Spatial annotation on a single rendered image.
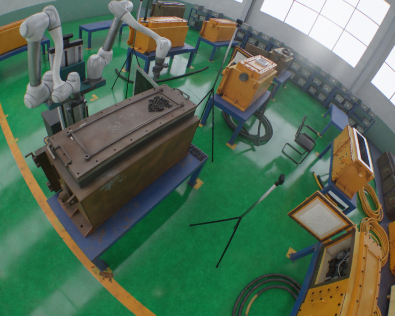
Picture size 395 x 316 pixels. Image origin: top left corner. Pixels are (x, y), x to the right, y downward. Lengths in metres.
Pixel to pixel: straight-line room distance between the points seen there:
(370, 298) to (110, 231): 2.57
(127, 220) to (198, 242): 1.08
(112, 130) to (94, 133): 0.14
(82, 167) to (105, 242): 0.79
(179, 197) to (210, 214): 0.48
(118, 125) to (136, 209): 0.83
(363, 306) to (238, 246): 1.79
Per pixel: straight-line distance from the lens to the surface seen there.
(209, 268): 2.61
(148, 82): 2.55
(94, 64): 2.03
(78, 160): 1.40
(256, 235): 3.03
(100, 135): 1.52
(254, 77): 3.58
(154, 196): 2.05
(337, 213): 2.42
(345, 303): 2.08
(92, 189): 1.41
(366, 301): 2.28
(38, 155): 1.72
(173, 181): 2.18
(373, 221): 5.70
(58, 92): 1.53
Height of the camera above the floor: 2.44
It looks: 47 degrees down
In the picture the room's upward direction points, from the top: 24 degrees clockwise
